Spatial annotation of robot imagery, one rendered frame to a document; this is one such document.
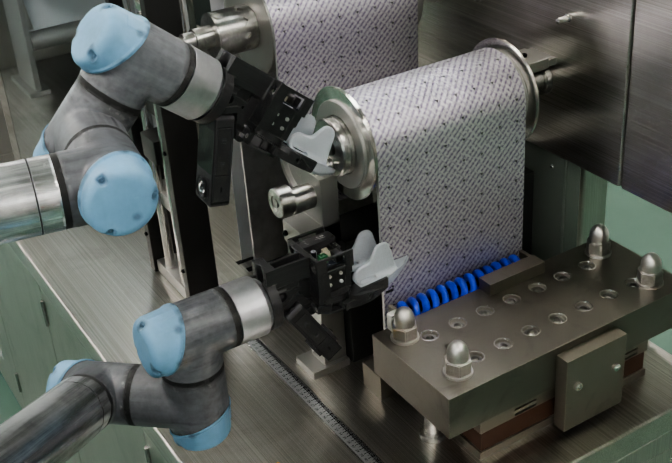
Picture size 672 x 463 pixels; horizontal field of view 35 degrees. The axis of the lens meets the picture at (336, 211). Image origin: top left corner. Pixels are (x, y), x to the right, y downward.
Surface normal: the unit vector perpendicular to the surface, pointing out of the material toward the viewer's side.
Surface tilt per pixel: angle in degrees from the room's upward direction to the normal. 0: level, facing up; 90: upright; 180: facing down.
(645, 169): 90
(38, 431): 42
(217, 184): 89
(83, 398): 48
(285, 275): 90
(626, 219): 0
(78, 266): 0
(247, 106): 90
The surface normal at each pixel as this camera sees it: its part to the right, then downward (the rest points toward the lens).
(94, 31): -0.69, -0.33
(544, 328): -0.06, -0.87
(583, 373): 0.53, 0.39
